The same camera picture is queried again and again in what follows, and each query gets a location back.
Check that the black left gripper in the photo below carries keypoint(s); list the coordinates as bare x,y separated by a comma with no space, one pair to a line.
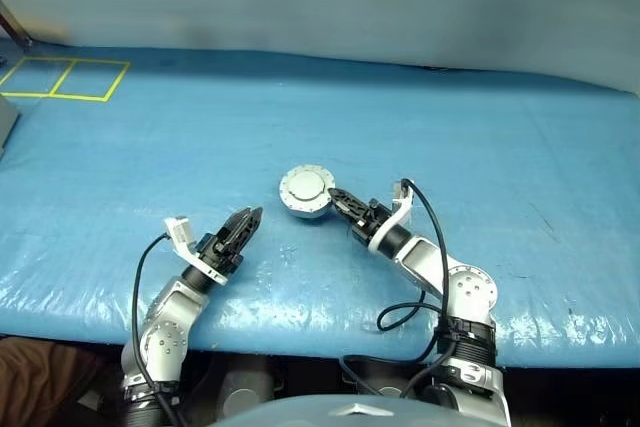
217,254

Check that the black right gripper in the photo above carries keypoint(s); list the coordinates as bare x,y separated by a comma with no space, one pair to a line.
370,222

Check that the round silver motor housing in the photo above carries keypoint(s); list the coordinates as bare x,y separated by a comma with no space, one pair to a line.
305,211

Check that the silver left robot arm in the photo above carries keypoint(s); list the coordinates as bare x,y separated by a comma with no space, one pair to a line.
165,337

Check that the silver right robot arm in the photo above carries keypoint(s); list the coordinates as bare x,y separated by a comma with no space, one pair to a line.
465,292

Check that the round white motor lid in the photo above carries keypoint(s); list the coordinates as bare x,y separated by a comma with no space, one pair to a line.
306,187

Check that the dark grey rounded shape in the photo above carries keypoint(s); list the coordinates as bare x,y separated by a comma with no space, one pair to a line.
245,389

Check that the yellow tape square marking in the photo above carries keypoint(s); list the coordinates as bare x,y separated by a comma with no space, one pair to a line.
118,78

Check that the light grey robot torso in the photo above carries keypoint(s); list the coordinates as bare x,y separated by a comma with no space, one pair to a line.
320,412

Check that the brown fabric object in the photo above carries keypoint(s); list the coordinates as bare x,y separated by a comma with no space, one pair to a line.
40,382

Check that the grey box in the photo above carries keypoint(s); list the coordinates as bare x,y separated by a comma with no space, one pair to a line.
6,122

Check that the slanted metal bar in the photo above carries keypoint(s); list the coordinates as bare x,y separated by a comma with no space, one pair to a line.
14,24

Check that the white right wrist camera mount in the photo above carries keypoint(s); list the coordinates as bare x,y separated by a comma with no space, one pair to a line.
395,214

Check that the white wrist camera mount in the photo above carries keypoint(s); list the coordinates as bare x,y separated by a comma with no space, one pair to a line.
180,234
395,214

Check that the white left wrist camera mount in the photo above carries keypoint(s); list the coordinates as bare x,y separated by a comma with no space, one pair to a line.
180,234

